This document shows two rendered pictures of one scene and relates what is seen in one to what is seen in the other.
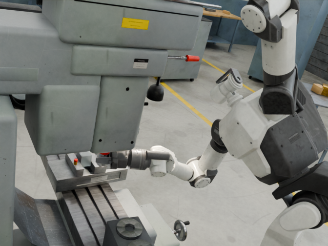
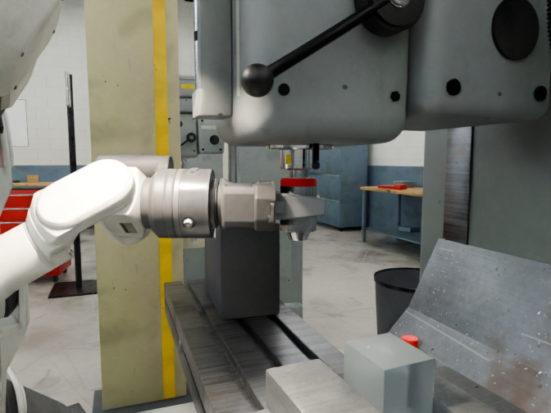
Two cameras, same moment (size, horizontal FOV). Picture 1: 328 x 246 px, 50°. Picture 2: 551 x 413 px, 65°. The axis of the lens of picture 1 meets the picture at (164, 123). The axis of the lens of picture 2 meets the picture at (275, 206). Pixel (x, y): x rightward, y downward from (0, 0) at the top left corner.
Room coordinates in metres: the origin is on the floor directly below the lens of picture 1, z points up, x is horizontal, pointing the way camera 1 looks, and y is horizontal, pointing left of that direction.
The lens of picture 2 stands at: (1.75, 0.32, 1.29)
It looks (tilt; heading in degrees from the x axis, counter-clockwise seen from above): 6 degrees down; 195
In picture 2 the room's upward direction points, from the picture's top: straight up
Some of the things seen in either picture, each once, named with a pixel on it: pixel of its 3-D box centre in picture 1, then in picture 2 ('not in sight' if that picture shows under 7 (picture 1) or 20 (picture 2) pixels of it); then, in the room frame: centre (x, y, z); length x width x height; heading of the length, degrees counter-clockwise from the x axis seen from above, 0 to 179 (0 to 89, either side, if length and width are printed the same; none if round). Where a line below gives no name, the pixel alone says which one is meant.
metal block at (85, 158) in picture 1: (83, 157); (386, 381); (1.38, 0.32, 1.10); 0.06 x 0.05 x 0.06; 38
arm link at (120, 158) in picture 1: (125, 158); (227, 206); (1.24, 0.12, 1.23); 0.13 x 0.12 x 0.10; 17
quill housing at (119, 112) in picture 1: (110, 104); (302, 13); (1.21, 0.21, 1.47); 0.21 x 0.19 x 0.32; 35
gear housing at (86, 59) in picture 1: (109, 50); not in sight; (1.19, 0.24, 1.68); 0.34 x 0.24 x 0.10; 125
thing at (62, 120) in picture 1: (59, 105); (430, 29); (1.10, 0.37, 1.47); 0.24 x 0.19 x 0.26; 35
